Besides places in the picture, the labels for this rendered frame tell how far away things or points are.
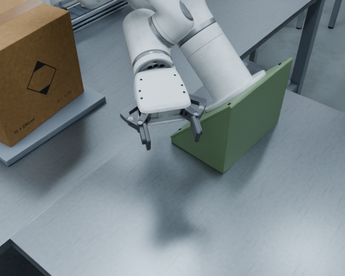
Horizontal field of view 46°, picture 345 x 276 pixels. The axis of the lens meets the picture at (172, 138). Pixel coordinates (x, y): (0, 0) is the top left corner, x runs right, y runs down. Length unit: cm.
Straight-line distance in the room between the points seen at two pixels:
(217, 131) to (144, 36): 30
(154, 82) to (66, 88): 51
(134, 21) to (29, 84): 38
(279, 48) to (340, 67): 47
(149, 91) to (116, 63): 70
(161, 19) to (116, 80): 58
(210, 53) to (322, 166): 42
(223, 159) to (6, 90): 57
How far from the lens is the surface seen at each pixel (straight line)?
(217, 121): 97
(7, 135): 116
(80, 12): 173
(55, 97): 123
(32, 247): 98
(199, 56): 107
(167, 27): 83
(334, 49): 339
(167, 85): 79
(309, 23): 233
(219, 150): 102
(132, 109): 77
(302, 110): 131
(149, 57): 81
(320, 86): 294
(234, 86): 106
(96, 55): 153
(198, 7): 108
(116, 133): 118
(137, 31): 87
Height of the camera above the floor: 162
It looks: 43 degrees down
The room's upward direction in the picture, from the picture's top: straight up
